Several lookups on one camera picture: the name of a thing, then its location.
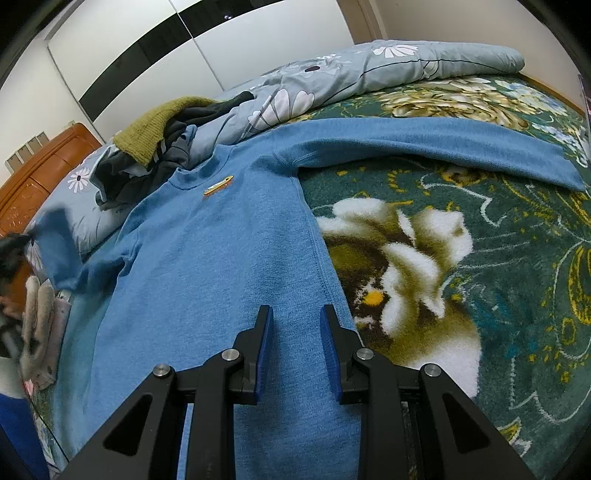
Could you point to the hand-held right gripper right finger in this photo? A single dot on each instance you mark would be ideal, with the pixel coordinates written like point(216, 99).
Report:
point(328, 355)

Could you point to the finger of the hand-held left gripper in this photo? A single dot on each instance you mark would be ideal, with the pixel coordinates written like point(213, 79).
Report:
point(16, 249)

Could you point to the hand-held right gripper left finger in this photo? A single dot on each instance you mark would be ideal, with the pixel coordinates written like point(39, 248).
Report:
point(265, 350)

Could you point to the blue sweater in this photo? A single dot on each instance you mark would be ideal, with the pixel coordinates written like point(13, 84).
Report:
point(221, 258)

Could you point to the cream plush folded cloth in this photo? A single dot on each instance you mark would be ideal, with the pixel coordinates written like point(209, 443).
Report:
point(39, 323)

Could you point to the carved wooden headboard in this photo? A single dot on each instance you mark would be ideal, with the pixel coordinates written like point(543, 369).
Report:
point(41, 175)

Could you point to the small grey storage box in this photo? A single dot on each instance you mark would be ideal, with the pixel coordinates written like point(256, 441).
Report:
point(42, 138)
point(21, 156)
point(32, 147)
point(10, 167)

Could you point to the bright blue cloth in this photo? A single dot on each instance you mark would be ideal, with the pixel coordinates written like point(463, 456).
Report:
point(18, 438)

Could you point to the dark grey garment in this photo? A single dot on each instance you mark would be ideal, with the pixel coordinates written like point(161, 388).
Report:
point(115, 175)

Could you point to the teal floral plush blanket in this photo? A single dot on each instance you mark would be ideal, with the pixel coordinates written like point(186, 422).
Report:
point(461, 277)

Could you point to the black garment with white stripes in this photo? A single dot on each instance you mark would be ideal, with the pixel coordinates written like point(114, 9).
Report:
point(161, 150)

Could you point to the olive green knit sweater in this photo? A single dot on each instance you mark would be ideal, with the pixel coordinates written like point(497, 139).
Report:
point(147, 129)

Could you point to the grey-blue floral duvet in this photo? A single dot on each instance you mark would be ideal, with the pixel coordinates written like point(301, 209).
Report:
point(369, 69)

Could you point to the white wardrobe with black band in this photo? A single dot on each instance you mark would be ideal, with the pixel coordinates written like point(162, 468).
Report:
point(277, 27)

